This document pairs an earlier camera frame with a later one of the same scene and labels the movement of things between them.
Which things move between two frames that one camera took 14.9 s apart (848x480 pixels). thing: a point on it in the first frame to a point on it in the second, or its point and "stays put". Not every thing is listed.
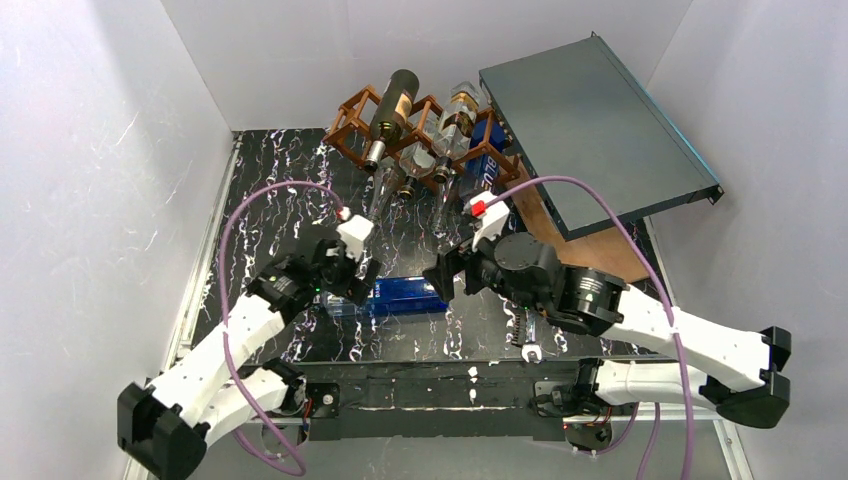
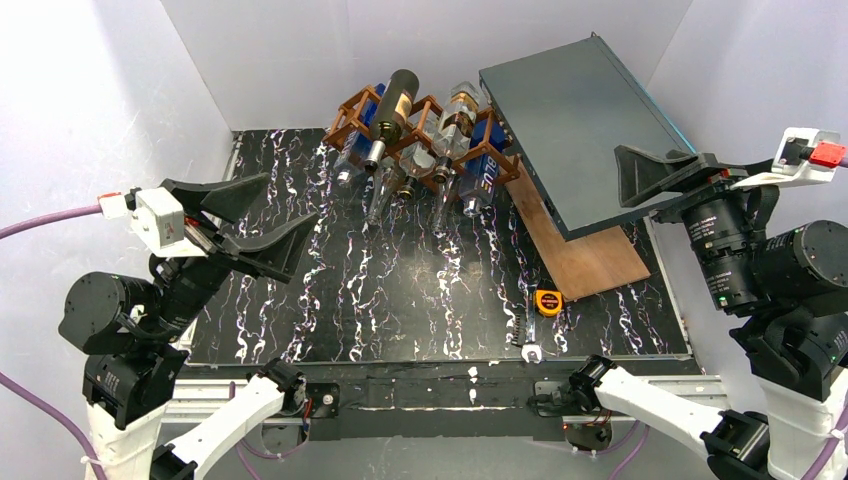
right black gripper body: [460, 266] to [697, 183]
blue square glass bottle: [481, 174] stays put
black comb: [519, 336] stays put
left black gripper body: [348, 275] to [216, 240]
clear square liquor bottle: [417, 160] stays put
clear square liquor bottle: [456, 128] stays put
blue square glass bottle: [388, 297] to [352, 156]
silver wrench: [530, 338] stays put
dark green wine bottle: [391, 112] stays put
